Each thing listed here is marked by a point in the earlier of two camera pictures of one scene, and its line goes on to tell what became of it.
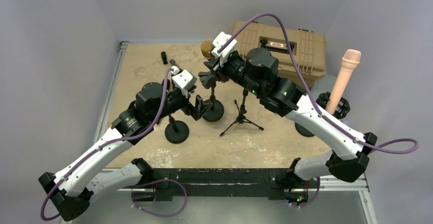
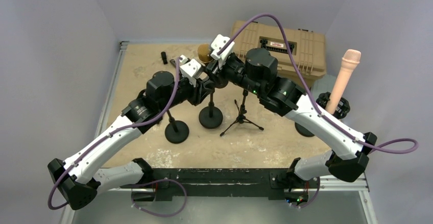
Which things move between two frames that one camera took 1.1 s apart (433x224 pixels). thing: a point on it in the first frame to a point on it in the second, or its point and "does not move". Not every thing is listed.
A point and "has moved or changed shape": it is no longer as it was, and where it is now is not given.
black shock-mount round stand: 342,109 does not move
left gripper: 197,109 to 197,93
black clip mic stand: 176,131 does not move
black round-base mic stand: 216,113 has moved or changed shape
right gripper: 219,71 does not move
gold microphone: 207,48 has moved or changed shape
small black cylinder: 164,57 does not move
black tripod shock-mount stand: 242,112 does not move
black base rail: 221,182 does not move
